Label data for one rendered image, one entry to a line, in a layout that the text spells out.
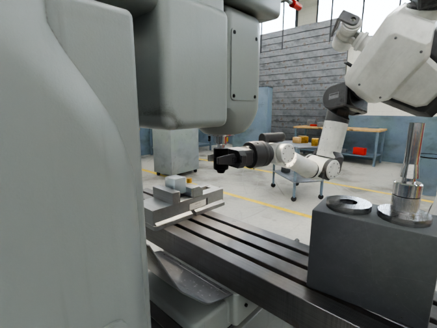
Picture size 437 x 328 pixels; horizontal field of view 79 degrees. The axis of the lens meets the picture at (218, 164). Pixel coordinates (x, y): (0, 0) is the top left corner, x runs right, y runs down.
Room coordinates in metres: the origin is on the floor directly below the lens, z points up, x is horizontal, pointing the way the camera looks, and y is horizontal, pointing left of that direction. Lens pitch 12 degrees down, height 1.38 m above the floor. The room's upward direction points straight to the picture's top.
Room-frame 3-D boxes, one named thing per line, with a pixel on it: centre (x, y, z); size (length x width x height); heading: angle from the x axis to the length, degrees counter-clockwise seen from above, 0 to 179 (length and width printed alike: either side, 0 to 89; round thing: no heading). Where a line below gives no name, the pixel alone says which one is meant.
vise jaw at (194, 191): (1.01, 0.12, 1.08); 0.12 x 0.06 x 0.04; 47
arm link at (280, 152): (0.91, -0.19, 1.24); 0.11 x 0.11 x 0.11; 32
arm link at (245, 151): (0.86, -0.08, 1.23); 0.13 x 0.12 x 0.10; 32
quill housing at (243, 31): (0.81, 0.00, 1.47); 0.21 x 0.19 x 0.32; 47
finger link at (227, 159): (0.79, -0.03, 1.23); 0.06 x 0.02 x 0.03; 122
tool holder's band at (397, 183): (0.49, -0.36, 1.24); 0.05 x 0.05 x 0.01
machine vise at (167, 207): (0.99, 0.14, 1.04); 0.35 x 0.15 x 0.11; 137
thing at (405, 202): (0.49, -0.36, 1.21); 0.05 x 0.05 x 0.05
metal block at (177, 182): (0.97, 0.16, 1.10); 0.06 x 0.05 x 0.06; 47
